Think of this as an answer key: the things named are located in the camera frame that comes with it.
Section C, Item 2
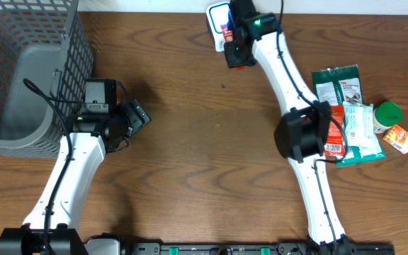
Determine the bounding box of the red packet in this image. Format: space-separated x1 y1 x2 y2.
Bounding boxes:
220 25 244 69

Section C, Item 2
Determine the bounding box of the green white 3M package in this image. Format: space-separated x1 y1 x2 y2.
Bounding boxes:
312 65 387 167

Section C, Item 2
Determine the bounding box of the red snack bag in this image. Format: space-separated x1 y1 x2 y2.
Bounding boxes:
324 105 345 157

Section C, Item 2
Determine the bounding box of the white small packet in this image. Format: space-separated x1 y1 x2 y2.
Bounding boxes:
343 102 383 157

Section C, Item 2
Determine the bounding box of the green lid jar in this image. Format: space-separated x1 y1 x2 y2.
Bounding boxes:
373 102 403 134

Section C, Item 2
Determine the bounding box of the orange Kleenex tissue pack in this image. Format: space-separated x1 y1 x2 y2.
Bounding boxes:
383 125 408 154

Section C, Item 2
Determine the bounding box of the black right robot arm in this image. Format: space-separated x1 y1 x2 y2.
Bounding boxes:
225 13 353 254

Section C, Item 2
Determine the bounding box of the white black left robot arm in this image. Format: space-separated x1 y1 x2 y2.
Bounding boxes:
0 79 151 254

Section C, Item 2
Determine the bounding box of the white barcode scanner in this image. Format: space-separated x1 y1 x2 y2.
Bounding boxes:
205 1 230 52

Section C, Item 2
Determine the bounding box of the grey mesh basket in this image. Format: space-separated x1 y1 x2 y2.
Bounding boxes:
0 0 94 158

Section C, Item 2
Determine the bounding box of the black mounting rail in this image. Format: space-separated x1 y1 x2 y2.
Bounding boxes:
84 233 395 255

